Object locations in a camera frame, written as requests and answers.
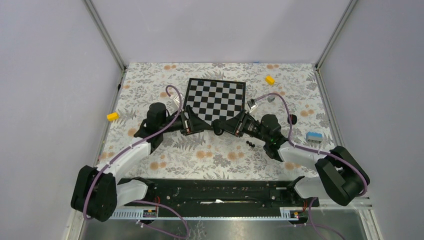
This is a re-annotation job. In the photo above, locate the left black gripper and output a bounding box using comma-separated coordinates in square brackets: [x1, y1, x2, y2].
[159, 105, 211, 136]

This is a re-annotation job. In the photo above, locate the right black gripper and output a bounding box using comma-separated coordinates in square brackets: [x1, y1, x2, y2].
[217, 109, 270, 143]

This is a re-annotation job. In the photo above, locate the black earbud charging case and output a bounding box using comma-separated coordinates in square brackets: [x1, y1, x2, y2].
[287, 114, 298, 125]

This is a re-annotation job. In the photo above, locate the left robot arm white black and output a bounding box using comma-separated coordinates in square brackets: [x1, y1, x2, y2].
[70, 102, 213, 222]

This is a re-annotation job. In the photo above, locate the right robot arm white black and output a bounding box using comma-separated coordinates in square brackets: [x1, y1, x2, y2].
[212, 111, 370, 206]

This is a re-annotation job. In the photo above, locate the black white checkerboard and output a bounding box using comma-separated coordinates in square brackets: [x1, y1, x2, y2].
[183, 78, 246, 125]

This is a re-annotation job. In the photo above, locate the black earbud pair lower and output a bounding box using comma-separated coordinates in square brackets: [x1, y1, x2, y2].
[246, 141, 256, 148]

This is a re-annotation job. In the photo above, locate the small grey block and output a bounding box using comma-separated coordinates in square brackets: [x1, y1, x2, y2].
[267, 94, 276, 103]

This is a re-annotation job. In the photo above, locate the yellow block right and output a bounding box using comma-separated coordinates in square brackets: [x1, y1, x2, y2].
[265, 75, 275, 86]

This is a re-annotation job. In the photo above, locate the yellow block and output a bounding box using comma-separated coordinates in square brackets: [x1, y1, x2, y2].
[106, 112, 120, 122]
[265, 75, 275, 86]

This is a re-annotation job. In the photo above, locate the yellow block left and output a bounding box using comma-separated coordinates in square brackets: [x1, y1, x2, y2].
[106, 112, 120, 122]

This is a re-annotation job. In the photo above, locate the floral patterned table mat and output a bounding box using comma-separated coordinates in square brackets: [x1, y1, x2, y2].
[104, 62, 345, 182]

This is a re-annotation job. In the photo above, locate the blue grey lego block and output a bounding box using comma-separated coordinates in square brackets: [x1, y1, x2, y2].
[305, 131, 324, 143]

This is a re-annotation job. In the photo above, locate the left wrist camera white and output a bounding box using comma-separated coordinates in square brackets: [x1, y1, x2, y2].
[169, 95, 184, 109]

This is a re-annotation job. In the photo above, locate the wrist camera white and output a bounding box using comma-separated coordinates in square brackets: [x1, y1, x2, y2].
[169, 95, 184, 109]
[247, 98, 258, 115]

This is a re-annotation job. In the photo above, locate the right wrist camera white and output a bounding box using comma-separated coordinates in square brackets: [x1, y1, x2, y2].
[247, 98, 258, 115]

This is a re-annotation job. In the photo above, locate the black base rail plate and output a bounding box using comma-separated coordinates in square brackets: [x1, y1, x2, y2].
[143, 178, 320, 218]

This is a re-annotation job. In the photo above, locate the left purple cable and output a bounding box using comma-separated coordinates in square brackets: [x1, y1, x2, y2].
[82, 84, 191, 240]

